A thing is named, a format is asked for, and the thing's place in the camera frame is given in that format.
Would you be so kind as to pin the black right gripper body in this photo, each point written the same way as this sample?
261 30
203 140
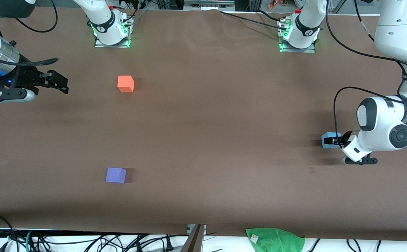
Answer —
27 77

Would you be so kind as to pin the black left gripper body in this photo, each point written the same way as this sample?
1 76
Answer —
346 137

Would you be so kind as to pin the light blue foam block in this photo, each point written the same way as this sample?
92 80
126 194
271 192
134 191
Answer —
330 135

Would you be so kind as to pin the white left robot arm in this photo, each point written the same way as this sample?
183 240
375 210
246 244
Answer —
381 119

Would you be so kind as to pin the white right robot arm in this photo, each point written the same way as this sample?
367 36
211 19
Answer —
102 17

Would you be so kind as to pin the orange foam block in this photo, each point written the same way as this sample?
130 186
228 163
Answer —
125 84

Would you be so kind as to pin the purple foam block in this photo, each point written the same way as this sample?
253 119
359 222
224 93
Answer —
115 175

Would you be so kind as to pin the green cloth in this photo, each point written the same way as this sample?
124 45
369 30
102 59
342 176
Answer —
276 241

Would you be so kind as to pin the colourful background clutter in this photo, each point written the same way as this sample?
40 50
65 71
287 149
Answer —
275 4

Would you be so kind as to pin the grey metal bar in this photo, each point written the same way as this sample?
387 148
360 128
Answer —
196 241

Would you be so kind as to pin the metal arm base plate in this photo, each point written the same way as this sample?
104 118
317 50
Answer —
296 50
100 44

